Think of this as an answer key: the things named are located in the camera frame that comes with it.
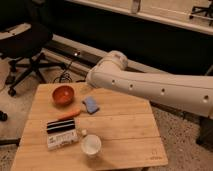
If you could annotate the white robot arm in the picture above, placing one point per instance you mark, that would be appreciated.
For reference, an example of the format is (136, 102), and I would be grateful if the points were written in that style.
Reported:
(192, 94)

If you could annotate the orange ceramic bowl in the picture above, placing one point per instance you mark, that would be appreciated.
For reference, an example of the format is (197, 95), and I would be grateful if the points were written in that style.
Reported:
(63, 95)

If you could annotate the blue sponge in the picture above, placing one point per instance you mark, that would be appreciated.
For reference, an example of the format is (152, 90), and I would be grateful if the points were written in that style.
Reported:
(91, 105)

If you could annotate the wooden folding table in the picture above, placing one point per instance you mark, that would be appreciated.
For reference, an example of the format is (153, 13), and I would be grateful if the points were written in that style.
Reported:
(125, 124)

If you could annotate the orange carrot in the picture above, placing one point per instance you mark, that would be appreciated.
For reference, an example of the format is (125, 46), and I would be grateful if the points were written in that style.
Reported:
(72, 114)

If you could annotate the black and white box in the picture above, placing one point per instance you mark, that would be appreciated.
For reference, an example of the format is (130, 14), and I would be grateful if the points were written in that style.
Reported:
(61, 133)

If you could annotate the black office chair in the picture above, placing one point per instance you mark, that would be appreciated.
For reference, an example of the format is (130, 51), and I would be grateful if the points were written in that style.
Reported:
(22, 38)

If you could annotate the office chair base background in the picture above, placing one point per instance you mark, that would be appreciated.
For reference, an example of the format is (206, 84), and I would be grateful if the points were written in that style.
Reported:
(207, 12)

